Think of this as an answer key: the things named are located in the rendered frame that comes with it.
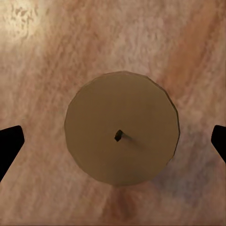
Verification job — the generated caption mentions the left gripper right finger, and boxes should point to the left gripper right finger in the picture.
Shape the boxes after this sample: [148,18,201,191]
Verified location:
[211,125,226,163]

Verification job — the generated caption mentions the pillar candle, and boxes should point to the pillar candle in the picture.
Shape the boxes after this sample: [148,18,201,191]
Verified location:
[64,71,180,186]

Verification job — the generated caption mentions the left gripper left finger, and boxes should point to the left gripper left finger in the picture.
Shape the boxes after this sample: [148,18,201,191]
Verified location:
[0,125,24,182]

